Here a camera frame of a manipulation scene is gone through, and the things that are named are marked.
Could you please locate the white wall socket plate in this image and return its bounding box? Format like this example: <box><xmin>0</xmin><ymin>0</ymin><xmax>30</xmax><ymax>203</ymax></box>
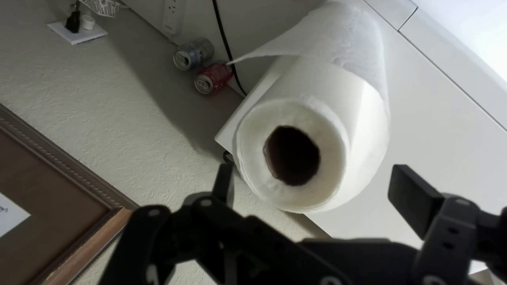
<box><xmin>47</xmin><ymin>20</ymin><xmax>108</xmax><ymax>45</ymax></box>

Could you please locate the patterned crumpled wrapper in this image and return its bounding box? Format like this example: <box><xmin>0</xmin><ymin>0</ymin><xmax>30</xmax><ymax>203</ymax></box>
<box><xmin>77</xmin><ymin>0</ymin><xmax>122</xmax><ymax>17</ymax></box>

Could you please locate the blue and silver drink can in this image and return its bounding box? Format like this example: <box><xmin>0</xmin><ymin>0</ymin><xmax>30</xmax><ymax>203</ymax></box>
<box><xmin>173</xmin><ymin>38</ymin><xmax>215</xmax><ymax>71</ymax></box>

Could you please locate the white tissue roll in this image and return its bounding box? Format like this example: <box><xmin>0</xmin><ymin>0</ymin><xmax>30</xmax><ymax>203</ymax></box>
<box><xmin>227</xmin><ymin>0</ymin><xmax>391</xmax><ymax>215</ymax></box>

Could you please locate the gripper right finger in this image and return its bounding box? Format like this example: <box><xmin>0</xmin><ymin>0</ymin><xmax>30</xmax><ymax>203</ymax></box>
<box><xmin>387</xmin><ymin>164</ymin><xmax>507</xmax><ymax>285</ymax></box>

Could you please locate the red drink can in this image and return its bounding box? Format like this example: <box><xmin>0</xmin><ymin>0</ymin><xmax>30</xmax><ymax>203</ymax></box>
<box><xmin>194</xmin><ymin>63</ymin><xmax>233</xmax><ymax>95</ymax></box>

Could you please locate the brown picture frame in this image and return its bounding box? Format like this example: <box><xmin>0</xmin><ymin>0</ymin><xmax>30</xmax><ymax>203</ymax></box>
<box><xmin>0</xmin><ymin>104</ymin><xmax>139</xmax><ymax>285</ymax></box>

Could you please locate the white power strip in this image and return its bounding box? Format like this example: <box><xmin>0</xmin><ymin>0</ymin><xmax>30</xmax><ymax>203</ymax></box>
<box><xmin>162</xmin><ymin>0</ymin><xmax>187</xmax><ymax>38</ymax></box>

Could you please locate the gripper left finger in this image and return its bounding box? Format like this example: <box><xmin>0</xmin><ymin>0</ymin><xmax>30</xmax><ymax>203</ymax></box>
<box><xmin>98</xmin><ymin>162</ymin><xmax>342</xmax><ymax>285</ymax></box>

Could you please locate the black cable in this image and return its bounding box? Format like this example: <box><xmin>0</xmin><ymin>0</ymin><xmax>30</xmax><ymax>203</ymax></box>
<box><xmin>212</xmin><ymin>0</ymin><xmax>247</xmax><ymax>97</ymax></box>

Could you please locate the black plug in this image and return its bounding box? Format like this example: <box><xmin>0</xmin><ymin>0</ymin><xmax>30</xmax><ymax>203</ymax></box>
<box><xmin>65</xmin><ymin>3</ymin><xmax>82</xmax><ymax>34</ymax></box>

